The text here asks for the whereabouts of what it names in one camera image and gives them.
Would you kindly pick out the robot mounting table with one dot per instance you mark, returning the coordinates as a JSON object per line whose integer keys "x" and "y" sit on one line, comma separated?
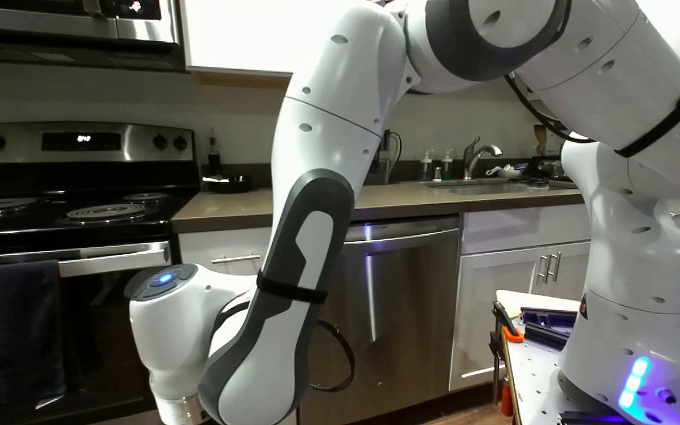
{"x": 528, "y": 368}

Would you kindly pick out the black orange bar clamp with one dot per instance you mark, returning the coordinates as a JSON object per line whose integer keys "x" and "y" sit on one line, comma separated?
{"x": 508, "y": 328}

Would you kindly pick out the dark hanging towel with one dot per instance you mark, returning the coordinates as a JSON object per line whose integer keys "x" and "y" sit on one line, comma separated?
{"x": 9, "y": 330}

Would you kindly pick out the black flat case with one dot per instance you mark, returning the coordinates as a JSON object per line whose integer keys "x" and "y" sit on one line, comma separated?
{"x": 550, "y": 323}

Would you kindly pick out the stainless steel microwave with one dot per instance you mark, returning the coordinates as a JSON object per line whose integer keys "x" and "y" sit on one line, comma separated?
{"x": 63, "y": 20}

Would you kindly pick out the small dispenser bottle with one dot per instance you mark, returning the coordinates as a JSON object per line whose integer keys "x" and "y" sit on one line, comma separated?
{"x": 446, "y": 166}
{"x": 427, "y": 166}

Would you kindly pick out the stainless steel dishwasher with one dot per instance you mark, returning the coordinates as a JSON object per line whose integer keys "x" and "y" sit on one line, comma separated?
{"x": 401, "y": 307}

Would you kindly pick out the white drawer cabinet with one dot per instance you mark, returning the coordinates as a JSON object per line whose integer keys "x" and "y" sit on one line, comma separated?
{"x": 223, "y": 251}

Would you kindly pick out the white sink base cabinet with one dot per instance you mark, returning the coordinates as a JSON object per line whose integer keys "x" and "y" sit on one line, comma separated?
{"x": 512, "y": 275}

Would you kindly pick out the dark bottle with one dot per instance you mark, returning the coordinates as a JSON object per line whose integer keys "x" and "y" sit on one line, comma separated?
{"x": 212, "y": 154}

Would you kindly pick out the dark utensil holder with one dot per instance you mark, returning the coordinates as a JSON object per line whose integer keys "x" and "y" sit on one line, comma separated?
{"x": 389, "y": 161}

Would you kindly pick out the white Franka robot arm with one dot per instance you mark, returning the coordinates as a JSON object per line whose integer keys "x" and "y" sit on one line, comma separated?
{"x": 323, "y": 141}

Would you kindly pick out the chrome sink faucet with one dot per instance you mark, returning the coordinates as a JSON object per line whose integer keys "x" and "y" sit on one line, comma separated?
{"x": 478, "y": 154}

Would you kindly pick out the black stainless steel stove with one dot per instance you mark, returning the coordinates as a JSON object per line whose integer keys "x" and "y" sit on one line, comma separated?
{"x": 80, "y": 213}

